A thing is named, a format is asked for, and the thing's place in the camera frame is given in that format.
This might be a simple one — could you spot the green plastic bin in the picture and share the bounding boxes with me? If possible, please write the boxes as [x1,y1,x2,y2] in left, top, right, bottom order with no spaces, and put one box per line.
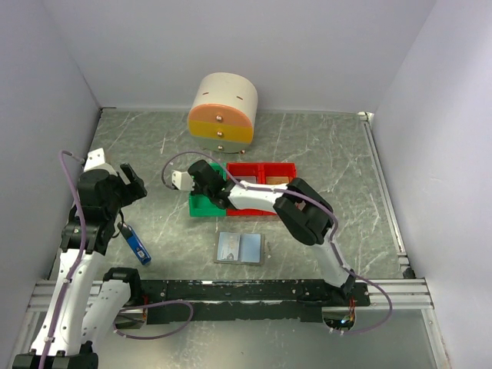
[188,164,226,218]

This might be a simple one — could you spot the red double plastic bin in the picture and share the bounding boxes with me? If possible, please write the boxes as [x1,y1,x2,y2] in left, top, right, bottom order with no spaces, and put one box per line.
[225,161,298,217]

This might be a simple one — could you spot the light blue VIP card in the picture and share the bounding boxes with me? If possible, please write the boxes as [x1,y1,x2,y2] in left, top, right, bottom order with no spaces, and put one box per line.
[217,232,241,261]

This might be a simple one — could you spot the grey card holder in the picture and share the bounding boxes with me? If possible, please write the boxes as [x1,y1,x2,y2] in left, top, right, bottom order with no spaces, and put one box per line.
[213,231,264,266]

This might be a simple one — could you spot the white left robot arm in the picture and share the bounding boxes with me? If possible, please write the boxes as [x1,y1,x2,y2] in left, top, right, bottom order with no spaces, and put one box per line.
[12,163,147,368]

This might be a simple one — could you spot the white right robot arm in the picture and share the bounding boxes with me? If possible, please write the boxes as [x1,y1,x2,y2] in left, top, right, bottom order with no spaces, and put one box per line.
[188,160,355,306]

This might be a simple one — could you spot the white card with black stripe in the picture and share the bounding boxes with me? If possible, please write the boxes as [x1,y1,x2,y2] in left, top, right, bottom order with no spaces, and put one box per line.
[238,176,257,184]

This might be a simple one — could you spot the orange gold card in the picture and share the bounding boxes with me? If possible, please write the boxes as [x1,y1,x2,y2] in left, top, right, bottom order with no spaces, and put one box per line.
[265,176,291,185]

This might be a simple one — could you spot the round three-drawer cabinet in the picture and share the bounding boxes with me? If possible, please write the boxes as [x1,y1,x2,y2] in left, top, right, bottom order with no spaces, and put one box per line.
[188,72,258,154]

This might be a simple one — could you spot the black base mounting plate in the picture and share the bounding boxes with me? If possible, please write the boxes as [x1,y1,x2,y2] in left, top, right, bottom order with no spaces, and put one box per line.
[142,279,371,324]

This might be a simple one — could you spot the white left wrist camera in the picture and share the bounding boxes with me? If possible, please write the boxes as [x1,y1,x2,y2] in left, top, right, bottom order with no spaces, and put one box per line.
[83,148,106,172]

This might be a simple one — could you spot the aluminium rail frame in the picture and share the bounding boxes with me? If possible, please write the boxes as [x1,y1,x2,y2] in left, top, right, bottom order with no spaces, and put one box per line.
[30,111,435,312]

